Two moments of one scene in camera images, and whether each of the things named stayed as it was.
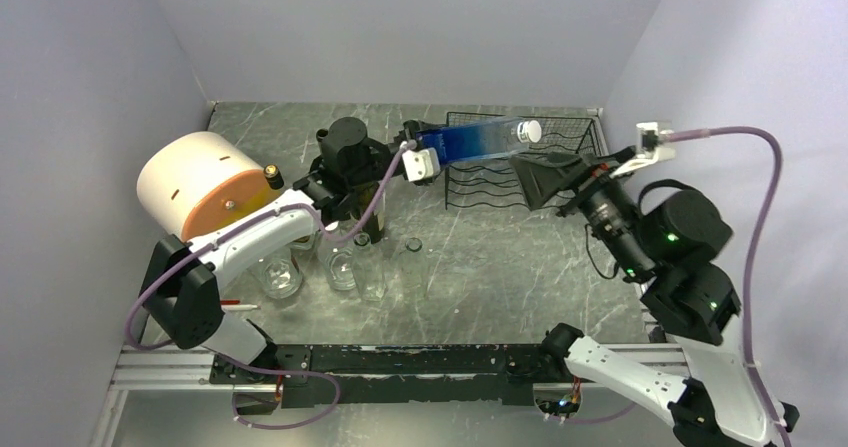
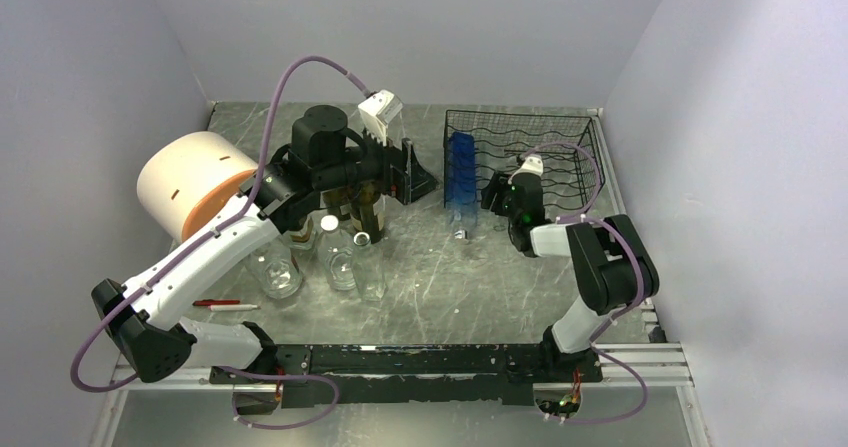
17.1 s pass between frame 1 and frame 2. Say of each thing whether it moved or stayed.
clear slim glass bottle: stayed
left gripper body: moved
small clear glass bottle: moved
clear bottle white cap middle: stayed
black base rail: stayed
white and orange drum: stayed
